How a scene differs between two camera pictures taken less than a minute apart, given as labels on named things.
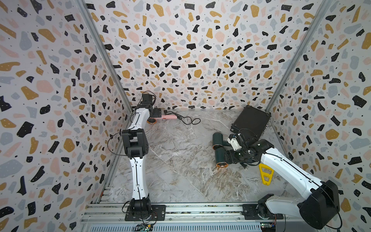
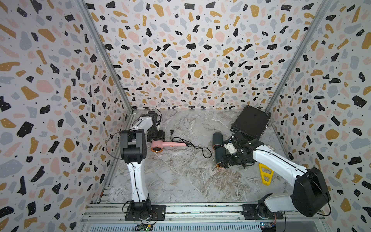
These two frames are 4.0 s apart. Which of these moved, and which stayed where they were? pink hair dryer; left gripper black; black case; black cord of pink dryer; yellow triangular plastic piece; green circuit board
Moved: left gripper black; pink hair dryer; black cord of pink dryer
Stayed: green circuit board; black case; yellow triangular plastic piece
